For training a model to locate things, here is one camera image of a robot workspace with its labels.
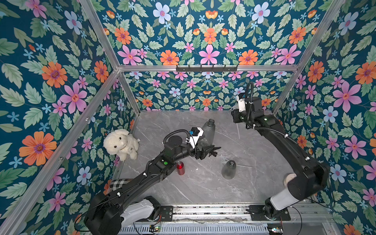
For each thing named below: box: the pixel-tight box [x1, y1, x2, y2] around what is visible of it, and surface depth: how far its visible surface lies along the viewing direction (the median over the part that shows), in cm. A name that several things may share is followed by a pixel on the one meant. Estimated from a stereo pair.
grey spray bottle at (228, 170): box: [221, 159, 237, 180], surface depth 88 cm
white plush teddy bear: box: [103, 128, 139, 162], surface depth 85 cm
